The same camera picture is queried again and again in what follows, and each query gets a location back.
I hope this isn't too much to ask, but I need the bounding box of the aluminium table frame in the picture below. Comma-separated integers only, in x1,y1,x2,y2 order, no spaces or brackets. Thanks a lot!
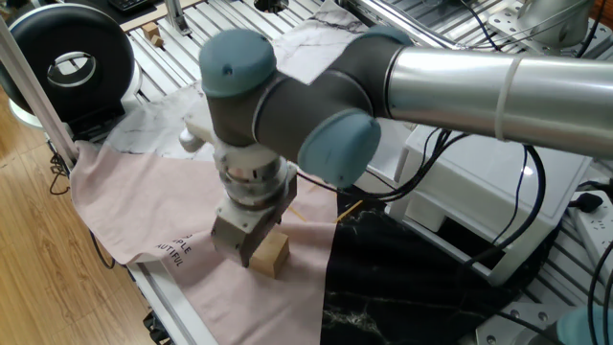
127,261,219,345

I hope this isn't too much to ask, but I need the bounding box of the white drawer with black knob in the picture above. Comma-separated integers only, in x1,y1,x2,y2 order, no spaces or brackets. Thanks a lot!
366,119,413,193

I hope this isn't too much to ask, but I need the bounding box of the black round ring device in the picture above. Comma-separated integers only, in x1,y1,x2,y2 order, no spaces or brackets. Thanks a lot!
0,3,137,130

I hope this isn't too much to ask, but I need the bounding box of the white vented wrist mount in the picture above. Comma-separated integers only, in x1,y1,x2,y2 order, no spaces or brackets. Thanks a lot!
178,112,288,181

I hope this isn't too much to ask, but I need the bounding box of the white plastic drawer cabinet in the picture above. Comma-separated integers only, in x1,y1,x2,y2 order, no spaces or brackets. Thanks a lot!
385,122,595,288

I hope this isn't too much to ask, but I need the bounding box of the silver Schunk gripper body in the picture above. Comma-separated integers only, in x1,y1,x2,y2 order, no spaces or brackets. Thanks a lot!
210,179,298,268

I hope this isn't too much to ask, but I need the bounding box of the black bracket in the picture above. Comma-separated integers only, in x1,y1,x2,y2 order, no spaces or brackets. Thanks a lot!
142,310,171,345

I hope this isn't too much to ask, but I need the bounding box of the white power strip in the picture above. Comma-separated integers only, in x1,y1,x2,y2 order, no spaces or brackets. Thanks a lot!
569,189,613,284

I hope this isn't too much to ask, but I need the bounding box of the metal bracket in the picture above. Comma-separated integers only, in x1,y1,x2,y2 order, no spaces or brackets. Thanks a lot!
164,0,193,36

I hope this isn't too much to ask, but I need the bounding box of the light wooden cube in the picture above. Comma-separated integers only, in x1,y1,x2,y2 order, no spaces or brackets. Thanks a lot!
248,231,291,280

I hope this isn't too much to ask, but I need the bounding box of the black power plug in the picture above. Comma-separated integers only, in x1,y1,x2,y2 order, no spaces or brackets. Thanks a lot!
568,191,605,215

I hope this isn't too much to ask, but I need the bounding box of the aluminium frame post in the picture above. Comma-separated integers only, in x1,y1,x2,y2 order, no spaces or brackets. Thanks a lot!
0,18,80,167

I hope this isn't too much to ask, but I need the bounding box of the black keyboard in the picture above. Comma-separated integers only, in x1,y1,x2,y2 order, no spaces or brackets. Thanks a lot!
107,0,159,12

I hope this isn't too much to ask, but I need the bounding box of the white gripper adapter plate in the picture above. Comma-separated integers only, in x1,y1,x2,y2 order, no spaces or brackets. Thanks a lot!
214,162,299,236

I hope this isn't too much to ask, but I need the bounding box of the light wooden desk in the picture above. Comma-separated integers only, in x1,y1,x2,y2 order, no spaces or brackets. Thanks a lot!
83,0,207,33

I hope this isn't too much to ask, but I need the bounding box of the marble pink black tablecloth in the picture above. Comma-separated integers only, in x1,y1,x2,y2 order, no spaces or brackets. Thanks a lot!
70,0,561,345

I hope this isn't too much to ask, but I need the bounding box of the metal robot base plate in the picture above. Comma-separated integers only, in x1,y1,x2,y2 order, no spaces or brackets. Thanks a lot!
473,301,561,345

